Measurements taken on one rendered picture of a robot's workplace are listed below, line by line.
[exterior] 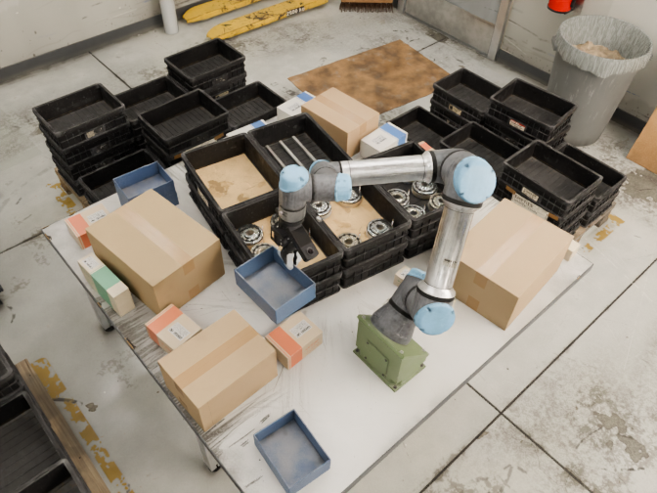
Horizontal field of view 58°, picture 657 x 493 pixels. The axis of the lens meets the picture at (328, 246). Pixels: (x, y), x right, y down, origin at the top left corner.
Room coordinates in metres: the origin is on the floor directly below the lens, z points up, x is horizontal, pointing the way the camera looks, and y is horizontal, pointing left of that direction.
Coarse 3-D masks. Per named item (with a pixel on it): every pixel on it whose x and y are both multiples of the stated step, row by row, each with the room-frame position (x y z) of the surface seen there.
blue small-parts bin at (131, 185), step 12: (144, 168) 1.90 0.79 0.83; (156, 168) 1.93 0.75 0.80; (120, 180) 1.83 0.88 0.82; (132, 180) 1.86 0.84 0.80; (144, 180) 1.89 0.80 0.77; (156, 180) 1.89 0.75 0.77; (168, 180) 1.86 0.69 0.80; (120, 192) 1.77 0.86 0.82; (132, 192) 1.81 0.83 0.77; (144, 192) 1.75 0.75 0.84; (156, 192) 1.78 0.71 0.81; (168, 192) 1.81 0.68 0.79
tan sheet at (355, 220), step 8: (336, 208) 1.71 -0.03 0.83; (344, 208) 1.71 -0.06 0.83; (352, 208) 1.71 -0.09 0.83; (360, 208) 1.71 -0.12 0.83; (368, 208) 1.71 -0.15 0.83; (336, 216) 1.66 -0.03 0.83; (344, 216) 1.66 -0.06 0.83; (352, 216) 1.67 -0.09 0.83; (360, 216) 1.67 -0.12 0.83; (368, 216) 1.67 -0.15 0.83; (376, 216) 1.67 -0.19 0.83; (328, 224) 1.62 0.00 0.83; (336, 224) 1.62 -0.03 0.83; (344, 224) 1.62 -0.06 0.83; (352, 224) 1.62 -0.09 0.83; (360, 224) 1.62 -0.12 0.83; (336, 232) 1.58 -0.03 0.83; (344, 232) 1.58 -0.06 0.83; (352, 232) 1.58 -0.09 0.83; (360, 232) 1.58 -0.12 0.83
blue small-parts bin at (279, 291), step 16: (256, 256) 1.18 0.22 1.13; (272, 256) 1.22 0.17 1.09; (240, 272) 1.13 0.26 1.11; (256, 272) 1.17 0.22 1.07; (272, 272) 1.17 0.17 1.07; (288, 272) 1.17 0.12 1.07; (256, 288) 1.11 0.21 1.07; (272, 288) 1.11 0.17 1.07; (288, 288) 1.11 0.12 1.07; (304, 288) 1.11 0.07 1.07; (256, 304) 1.05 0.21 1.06; (272, 304) 1.05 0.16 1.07; (288, 304) 1.01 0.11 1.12; (304, 304) 1.05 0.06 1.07; (272, 320) 0.99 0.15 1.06
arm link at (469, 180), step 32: (448, 160) 1.31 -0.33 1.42; (480, 160) 1.25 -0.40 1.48; (448, 192) 1.22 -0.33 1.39; (480, 192) 1.19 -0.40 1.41; (448, 224) 1.17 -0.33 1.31; (448, 256) 1.12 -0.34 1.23; (416, 288) 1.10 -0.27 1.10; (448, 288) 1.08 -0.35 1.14; (416, 320) 1.01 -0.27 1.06; (448, 320) 1.02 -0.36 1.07
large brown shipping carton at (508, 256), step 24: (504, 216) 1.63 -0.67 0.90; (528, 216) 1.63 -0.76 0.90; (480, 240) 1.50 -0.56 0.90; (504, 240) 1.51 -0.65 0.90; (528, 240) 1.51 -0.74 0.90; (552, 240) 1.52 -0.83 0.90; (480, 264) 1.38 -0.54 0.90; (504, 264) 1.39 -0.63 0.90; (528, 264) 1.39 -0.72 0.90; (552, 264) 1.44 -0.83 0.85; (456, 288) 1.39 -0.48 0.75; (480, 288) 1.33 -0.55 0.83; (504, 288) 1.28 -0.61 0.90; (528, 288) 1.29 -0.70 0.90; (480, 312) 1.31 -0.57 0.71; (504, 312) 1.25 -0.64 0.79
